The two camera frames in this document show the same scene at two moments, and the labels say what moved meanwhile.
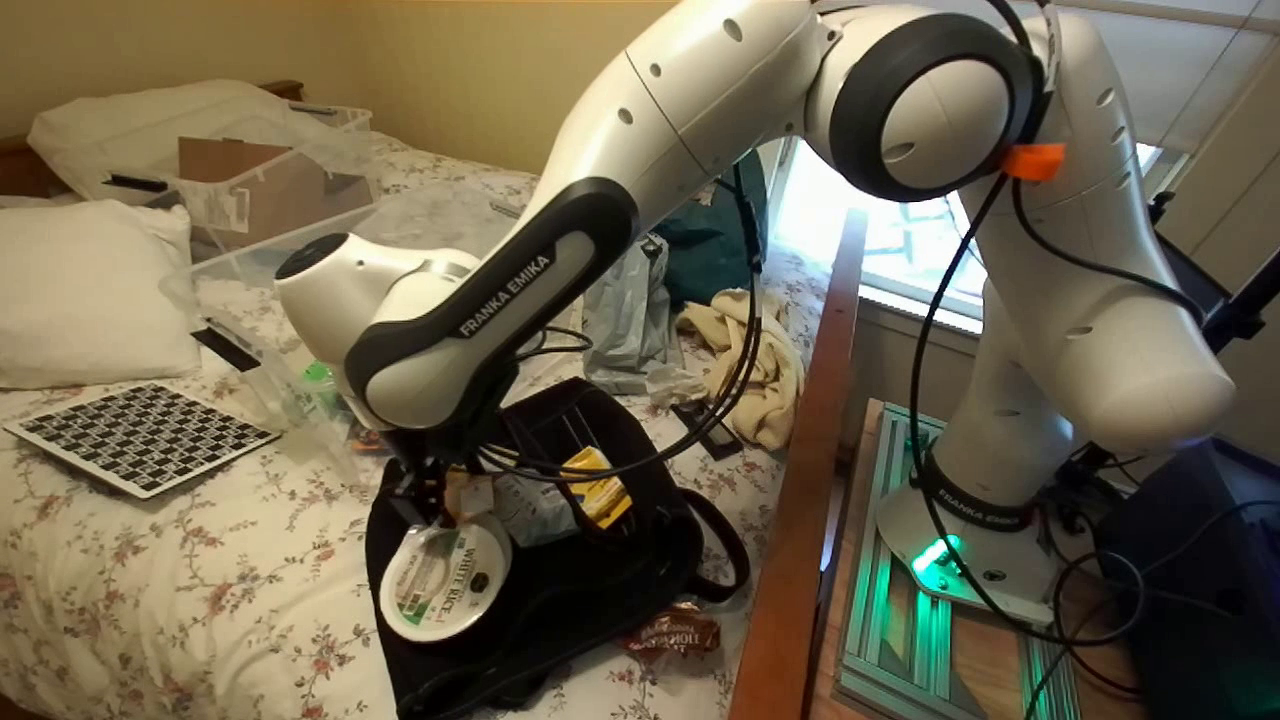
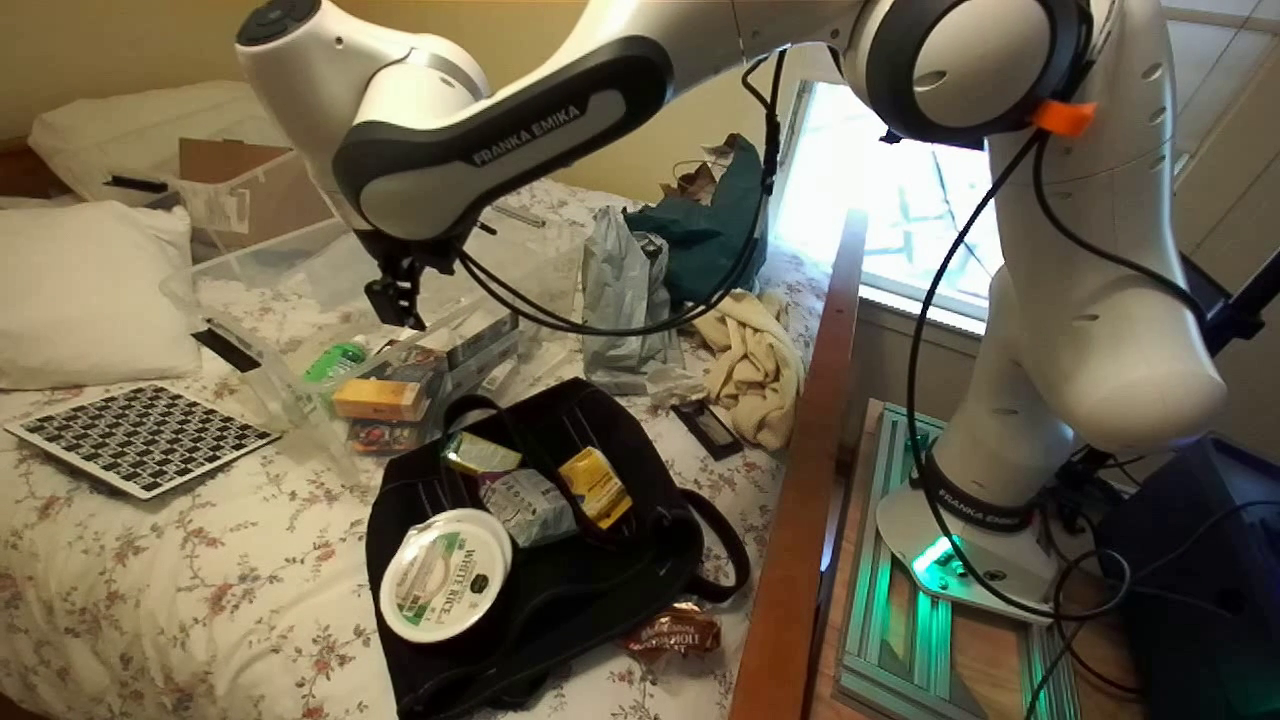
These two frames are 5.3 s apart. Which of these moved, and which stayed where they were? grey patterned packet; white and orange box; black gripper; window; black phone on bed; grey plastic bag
Moved: white and orange box; black gripper
Stayed: window; grey plastic bag; black phone on bed; grey patterned packet
